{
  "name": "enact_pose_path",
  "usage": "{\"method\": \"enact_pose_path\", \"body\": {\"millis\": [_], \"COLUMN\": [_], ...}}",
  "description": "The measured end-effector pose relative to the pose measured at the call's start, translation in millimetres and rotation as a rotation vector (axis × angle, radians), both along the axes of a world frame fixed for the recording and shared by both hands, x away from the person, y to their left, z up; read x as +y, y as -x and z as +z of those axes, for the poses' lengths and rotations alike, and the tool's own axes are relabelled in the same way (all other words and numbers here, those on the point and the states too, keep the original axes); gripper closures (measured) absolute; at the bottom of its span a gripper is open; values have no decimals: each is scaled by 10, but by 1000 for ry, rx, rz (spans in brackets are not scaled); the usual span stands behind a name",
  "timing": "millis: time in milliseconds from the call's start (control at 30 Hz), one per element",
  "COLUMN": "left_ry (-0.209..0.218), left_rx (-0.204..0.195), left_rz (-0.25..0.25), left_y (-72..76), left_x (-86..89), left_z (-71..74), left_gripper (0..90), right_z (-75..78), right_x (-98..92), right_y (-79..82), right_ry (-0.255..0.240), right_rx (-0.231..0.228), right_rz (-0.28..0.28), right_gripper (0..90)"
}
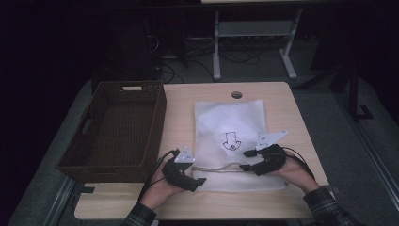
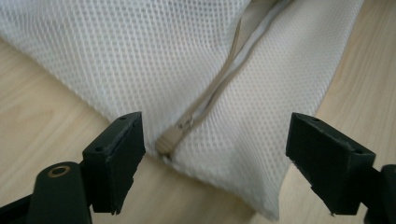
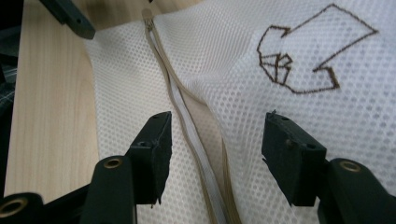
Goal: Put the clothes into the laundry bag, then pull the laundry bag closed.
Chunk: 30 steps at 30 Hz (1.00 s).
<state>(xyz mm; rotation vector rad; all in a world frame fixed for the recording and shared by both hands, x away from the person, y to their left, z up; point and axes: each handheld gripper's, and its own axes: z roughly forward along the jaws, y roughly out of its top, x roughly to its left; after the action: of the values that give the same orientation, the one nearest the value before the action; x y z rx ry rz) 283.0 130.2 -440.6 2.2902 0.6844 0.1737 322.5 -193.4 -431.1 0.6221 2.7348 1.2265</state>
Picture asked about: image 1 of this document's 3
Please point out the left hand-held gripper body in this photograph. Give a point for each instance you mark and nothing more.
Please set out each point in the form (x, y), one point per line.
(177, 175)

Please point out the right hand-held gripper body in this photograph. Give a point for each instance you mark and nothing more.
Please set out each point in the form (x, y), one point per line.
(273, 160)

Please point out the white mesh laundry bag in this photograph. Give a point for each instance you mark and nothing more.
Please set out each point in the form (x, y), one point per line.
(226, 122)

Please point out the brown woven basket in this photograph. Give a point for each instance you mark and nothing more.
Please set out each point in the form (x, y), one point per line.
(125, 125)

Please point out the person's left hand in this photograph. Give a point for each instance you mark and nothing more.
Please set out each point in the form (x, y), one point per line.
(158, 190)

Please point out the person's right hand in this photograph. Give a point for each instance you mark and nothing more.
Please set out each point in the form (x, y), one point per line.
(296, 174)

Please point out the grey round table grommet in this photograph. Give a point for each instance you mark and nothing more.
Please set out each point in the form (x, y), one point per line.
(236, 94)

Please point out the black metal stand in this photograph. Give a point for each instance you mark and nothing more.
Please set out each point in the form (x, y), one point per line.
(353, 94)

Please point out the black table bracket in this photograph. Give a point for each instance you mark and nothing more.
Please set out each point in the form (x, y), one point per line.
(85, 189)

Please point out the long metal floor rail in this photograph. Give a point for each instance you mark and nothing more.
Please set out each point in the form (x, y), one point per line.
(373, 157)

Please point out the short metal floor rail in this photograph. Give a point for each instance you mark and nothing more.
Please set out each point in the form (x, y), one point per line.
(59, 204)

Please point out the grey metal table frame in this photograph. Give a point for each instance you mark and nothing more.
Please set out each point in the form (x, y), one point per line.
(254, 28)

